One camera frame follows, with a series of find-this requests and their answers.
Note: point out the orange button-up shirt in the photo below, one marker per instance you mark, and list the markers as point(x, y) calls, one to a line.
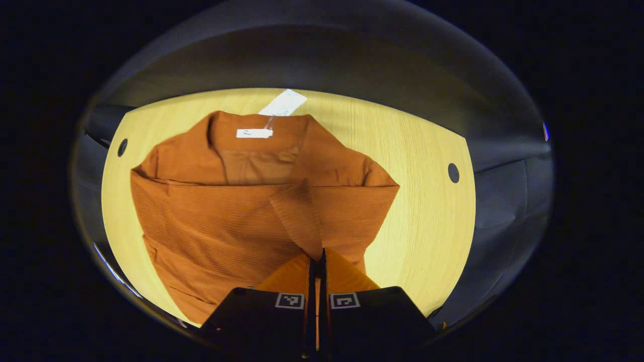
point(226, 216)

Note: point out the black backdrop cloth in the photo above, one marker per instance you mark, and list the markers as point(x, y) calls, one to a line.
point(327, 55)

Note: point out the white paper hang tag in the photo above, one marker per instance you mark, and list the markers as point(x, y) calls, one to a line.
point(283, 102)

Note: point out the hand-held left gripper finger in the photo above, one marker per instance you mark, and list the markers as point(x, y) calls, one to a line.
point(311, 327)
point(323, 327)

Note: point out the round black table grommet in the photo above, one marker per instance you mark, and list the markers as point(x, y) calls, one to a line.
point(453, 172)
point(122, 147)

